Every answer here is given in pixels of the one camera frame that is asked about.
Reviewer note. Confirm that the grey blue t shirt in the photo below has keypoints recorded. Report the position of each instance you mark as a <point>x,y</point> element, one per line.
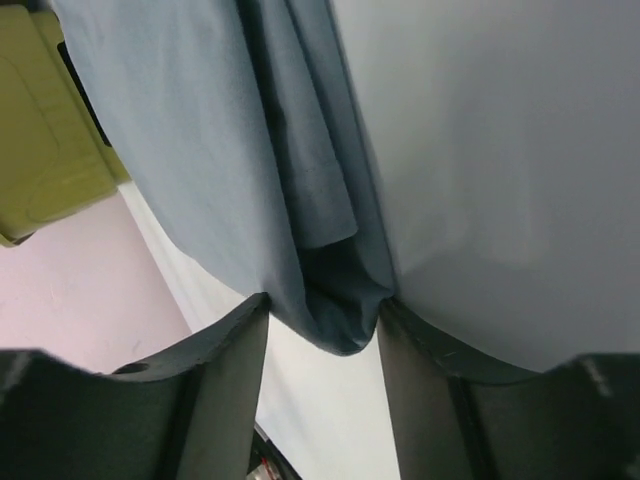
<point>236,122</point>

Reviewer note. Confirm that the olive green plastic bin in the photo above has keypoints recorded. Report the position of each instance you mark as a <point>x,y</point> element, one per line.
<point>56,159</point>

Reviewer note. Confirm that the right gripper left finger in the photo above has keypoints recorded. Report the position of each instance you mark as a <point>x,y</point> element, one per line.
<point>186,412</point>

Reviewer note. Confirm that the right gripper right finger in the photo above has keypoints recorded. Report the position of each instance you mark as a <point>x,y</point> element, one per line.
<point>458,413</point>

